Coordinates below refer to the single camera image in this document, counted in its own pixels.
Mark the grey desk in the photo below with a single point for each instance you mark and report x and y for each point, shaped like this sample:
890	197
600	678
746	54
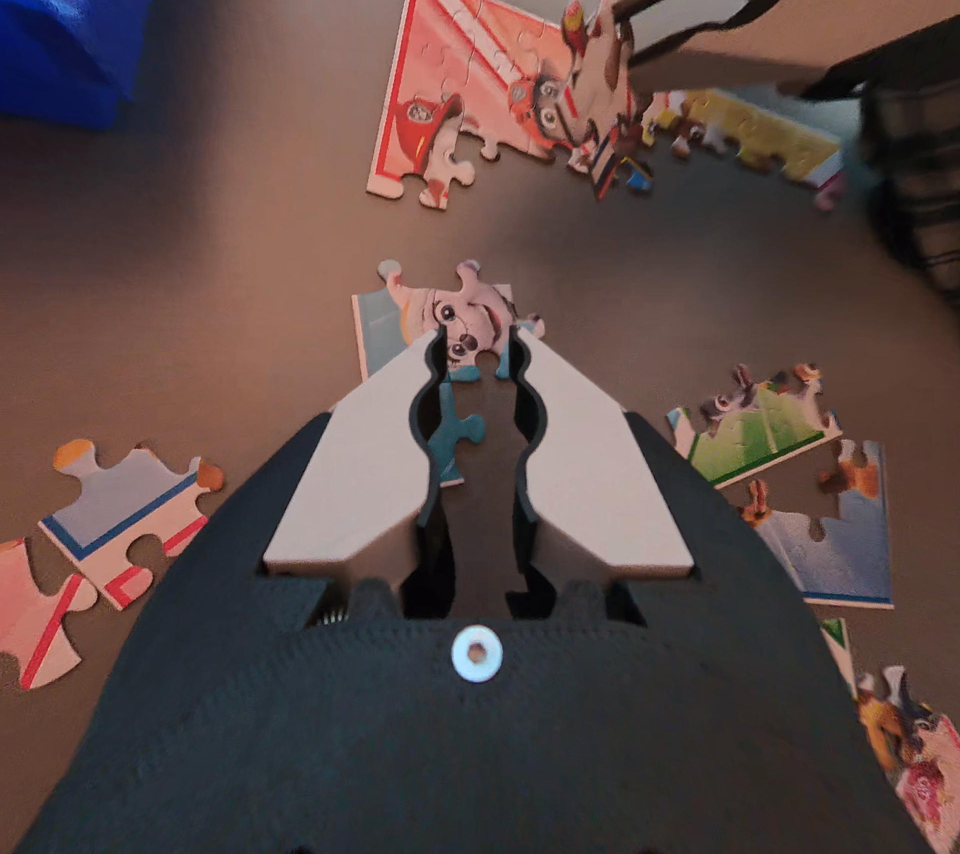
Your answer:
225	269

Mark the teal green corner puzzle piece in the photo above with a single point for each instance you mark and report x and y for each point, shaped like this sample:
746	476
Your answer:
840	651

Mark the red border dog puzzle section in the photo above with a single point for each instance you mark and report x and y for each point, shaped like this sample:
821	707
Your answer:
450	67

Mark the blue plastic bin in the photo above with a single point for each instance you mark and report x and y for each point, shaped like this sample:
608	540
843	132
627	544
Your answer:
67	7

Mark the blue white red striped puzzle piece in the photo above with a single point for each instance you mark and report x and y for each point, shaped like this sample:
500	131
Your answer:
120	502

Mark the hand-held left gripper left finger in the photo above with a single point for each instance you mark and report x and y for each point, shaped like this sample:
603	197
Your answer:
345	487

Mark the orange dog face puzzle piece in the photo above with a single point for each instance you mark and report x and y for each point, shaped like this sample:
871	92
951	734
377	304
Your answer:
885	719

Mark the plain blue puzzle piece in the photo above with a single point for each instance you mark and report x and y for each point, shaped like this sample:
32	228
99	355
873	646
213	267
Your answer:
855	569

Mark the pink red striped puzzle piece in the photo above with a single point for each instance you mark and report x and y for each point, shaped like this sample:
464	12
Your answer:
30	621

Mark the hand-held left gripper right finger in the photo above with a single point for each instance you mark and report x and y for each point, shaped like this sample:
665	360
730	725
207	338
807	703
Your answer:
607	487

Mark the white dog red striped puzzle piece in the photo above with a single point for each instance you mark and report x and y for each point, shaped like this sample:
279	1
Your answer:
607	97

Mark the yellow border puzzle section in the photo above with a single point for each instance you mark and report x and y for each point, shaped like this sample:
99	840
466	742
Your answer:
780	134

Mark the light blue sky puzzle section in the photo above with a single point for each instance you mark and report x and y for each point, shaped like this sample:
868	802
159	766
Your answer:
780	539

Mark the orange tail blue border puzzle piece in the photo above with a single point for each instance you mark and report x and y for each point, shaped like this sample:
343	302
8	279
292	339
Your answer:
862	479

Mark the pink dog puzzle piece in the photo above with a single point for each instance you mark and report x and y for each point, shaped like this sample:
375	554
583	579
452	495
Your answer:
934	794

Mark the green grass puzzle section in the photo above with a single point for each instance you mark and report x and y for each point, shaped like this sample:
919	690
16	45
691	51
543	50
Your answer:
757	434

